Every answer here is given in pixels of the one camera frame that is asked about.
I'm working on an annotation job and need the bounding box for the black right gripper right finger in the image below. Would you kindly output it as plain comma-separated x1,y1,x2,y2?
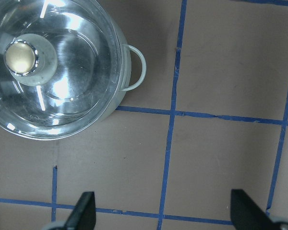
230,189,276,230

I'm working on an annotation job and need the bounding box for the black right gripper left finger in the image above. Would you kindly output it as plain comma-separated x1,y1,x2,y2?
63,192,96,230

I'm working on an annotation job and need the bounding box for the glass pot lid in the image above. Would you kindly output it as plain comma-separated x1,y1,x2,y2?
0,0,122,139

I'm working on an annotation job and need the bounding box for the pale green steel pot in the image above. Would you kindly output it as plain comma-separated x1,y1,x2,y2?
99,31,147,125

